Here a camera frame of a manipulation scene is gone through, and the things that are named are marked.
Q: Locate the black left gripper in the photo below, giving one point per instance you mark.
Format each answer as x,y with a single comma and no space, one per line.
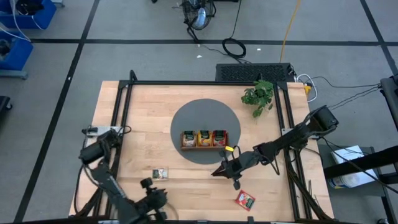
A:
155,199

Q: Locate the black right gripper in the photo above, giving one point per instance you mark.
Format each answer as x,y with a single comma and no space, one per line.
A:
237,167

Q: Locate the brown wooden compartment box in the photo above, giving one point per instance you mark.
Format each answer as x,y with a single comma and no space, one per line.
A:
205,148

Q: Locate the red strawberry tea packet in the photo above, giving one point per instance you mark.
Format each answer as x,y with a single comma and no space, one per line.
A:
219,138
245,200

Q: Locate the yellow mango tea packet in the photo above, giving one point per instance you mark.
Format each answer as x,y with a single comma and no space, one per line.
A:
204,138

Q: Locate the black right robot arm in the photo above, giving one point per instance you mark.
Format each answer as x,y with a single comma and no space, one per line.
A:
286,140

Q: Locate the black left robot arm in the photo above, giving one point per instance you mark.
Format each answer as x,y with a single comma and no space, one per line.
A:
107,179

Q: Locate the grey round woven placemat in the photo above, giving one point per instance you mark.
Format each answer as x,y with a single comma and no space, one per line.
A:
205,115

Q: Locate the green potted plant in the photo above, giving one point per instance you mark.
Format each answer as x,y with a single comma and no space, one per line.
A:
258,95

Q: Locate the black perforated computer tower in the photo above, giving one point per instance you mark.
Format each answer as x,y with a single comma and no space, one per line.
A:
248,73

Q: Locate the yellow power plug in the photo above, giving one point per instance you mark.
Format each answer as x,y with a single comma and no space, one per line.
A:
307,89

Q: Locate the white paper box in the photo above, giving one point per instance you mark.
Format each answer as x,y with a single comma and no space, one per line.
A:
345,154

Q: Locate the black cart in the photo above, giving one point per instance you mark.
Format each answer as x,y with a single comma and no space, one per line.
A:
360,163

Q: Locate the black floor fan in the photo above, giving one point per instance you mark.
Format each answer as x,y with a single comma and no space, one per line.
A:
199,15

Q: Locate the black wheeled object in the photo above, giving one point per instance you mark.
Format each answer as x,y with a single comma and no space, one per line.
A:
3,104

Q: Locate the blue storage bin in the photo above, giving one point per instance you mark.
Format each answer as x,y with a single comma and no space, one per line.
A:
18,56
43,18

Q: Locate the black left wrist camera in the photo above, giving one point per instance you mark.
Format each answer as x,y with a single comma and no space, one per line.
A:
146,183

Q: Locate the black metal table frame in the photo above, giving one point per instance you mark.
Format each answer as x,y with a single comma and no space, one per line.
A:
186,82

